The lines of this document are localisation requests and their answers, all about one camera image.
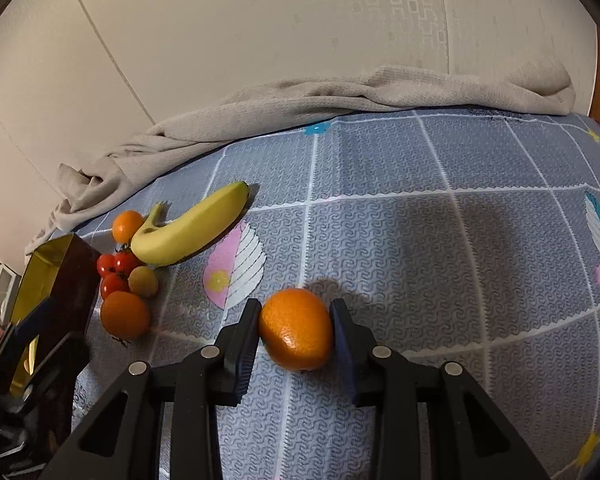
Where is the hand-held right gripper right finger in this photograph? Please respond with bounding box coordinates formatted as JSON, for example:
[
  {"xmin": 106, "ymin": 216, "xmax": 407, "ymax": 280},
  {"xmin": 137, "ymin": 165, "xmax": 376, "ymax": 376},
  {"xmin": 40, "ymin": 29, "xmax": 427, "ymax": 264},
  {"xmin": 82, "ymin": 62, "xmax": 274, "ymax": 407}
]
[{"xmin": 329, "ymin": 298, "xmax": 552, "ymax": 480}]

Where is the small orange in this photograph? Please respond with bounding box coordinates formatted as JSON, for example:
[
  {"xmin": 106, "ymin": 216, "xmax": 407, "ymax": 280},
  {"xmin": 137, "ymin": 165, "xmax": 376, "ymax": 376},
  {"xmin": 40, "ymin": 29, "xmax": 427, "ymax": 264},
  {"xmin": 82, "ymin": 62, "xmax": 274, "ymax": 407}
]
[{"xmin": 112, "ymin": 210, "xmax": 146, "ymax": 244}]

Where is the beige knitted blanket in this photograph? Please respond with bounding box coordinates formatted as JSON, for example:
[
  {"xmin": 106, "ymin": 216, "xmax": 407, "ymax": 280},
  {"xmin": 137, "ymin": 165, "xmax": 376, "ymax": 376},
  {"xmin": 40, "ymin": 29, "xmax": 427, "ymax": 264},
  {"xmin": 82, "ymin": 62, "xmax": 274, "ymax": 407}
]
[{"xmin": 24, "ymin": 64, "xmax": 576, "ymax": 258}]

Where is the dark brown gold-lined box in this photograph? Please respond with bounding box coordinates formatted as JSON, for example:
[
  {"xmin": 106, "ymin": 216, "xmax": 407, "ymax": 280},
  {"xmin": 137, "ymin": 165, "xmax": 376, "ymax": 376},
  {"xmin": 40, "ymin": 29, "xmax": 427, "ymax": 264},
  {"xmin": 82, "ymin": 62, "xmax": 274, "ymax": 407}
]
[{"xmin": 7, "ymin": 234, "xmax": 103, "ymax": 456}]

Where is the small yellow round fruit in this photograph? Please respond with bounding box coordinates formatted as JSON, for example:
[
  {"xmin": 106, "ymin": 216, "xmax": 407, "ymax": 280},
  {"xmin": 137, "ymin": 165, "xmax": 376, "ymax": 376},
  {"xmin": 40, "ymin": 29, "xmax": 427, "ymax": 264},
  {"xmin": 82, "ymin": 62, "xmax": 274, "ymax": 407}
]
[{"xmin": 128, "ymin": 266, "xmax": 159, "ymax": 298}]

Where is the red cherry tomato cluster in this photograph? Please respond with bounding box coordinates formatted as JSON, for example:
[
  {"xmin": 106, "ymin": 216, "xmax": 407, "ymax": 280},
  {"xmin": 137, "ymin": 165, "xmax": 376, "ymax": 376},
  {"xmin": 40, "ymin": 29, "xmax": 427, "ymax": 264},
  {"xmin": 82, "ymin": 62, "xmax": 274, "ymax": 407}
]
[{"xmin": 96, "ymin": 244, "xmax": 142, "ymax": 300}]

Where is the yellow banana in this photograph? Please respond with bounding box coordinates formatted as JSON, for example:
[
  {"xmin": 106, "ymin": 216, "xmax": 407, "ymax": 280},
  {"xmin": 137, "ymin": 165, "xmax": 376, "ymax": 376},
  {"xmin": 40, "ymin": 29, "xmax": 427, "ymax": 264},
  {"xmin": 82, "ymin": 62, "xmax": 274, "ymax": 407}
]
[{"xmin": 130, "ymin": 180, "xmax": 249, "ymax": 267}]

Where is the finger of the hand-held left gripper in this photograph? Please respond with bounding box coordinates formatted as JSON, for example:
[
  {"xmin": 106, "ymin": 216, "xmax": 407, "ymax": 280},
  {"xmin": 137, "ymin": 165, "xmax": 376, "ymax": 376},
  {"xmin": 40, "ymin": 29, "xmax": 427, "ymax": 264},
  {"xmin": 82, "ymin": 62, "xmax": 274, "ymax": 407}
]
[
  {"xmin": 0, "ymin": 298, "xmax": 54, "ymax": 378},
  {"xmin": 22, "ymin": 332, "xmax": 90, "ymax": 402}
]

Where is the medium orange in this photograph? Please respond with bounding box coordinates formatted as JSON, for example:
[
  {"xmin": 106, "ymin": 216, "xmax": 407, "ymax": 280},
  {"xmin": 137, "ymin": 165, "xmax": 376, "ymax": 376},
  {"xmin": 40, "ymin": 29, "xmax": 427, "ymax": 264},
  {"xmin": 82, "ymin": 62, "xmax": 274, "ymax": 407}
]
[{"xmin": 100, "ymin": 290, "xmax": 151, "ymax": 341}]

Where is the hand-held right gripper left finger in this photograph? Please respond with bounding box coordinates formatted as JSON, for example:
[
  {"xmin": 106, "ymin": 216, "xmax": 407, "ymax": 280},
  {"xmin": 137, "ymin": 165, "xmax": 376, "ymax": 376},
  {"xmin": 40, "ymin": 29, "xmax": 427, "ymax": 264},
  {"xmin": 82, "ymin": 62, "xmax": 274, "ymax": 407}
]
[{"xmin": 39, "ymin": 298, "xmax": 262, "ymax": 480}]

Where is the grey-blue patterned bedsheet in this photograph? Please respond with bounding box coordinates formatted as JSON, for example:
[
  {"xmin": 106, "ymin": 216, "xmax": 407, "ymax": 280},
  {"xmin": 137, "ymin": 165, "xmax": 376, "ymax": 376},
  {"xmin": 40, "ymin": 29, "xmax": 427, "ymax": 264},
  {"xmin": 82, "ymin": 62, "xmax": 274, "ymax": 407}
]
[{"xmin": 40, "ymin": 110, "xmax": 600, "ymax": 480}]

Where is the small white box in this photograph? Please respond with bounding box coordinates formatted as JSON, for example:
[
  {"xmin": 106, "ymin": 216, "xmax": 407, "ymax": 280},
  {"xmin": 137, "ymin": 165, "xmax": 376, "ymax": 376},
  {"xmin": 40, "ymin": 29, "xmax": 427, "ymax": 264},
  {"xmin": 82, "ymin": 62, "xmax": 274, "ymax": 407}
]
[{"xmin": 0, "ymin": 267, "xmax": 22, "ymax": 311}]

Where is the large orange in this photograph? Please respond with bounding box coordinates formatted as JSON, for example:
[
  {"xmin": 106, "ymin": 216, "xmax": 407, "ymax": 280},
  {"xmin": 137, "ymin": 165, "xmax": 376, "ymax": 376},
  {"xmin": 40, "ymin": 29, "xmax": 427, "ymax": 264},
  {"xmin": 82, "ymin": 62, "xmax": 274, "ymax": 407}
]
[{"xmin": 258, "ymin": 288, "xmax": 335, "ymax": 373}]

